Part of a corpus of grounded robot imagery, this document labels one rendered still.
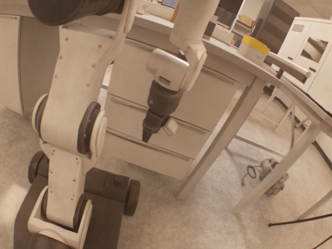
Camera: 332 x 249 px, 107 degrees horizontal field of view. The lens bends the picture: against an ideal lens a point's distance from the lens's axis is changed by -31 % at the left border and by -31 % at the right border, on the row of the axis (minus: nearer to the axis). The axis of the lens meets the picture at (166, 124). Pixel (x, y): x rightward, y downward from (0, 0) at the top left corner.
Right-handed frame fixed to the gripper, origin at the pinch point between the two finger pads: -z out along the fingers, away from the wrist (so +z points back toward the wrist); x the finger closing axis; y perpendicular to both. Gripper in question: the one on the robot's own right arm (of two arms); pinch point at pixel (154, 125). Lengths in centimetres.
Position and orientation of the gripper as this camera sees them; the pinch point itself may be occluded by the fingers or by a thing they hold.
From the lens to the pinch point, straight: 59.9
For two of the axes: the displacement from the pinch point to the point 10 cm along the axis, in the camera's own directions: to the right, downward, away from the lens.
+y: -8.7, -4.9, 0.9
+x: 4.3, -6.4, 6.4
